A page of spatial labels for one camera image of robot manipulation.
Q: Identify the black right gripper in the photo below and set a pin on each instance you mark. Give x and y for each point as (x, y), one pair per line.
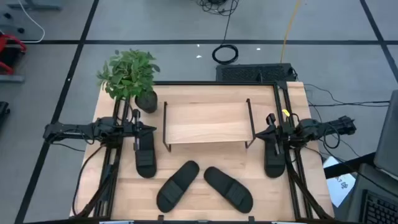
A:
(276, 133)

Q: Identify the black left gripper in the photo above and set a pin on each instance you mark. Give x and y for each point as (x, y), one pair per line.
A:
(136, 127)

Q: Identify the black rubber slide sandal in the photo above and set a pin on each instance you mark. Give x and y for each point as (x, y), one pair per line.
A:
(146, 161)
(275, 166)
(177, 186)
(228, 189)

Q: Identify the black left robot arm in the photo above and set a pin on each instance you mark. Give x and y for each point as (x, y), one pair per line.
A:
(77, 130)

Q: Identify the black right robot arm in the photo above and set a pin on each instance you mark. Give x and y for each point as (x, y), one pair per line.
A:
(314, 127)

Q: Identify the black plant pot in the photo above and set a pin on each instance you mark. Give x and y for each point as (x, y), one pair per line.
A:
(146, 102)

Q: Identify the yellow tag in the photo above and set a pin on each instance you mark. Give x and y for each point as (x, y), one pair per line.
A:
(285, 112)

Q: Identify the green leafy plant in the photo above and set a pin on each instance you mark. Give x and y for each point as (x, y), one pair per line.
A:
(129, 73)

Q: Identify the black keyboard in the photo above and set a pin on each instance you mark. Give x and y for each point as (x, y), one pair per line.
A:
(255, 73)
(379, 208)

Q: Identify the white paper sheet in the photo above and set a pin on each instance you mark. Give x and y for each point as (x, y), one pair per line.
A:
(342, 186)

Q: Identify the grey monitor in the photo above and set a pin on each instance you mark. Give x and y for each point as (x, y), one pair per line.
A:
(388, 133)

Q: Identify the red tubular cart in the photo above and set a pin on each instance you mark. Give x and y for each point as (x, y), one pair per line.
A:
(6, 39)

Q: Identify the wooden shelf with black frame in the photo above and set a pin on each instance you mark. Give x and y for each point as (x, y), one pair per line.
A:
(206, 124)

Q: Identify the black aluminium rig frame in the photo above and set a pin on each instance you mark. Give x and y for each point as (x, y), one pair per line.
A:
(217, 83)

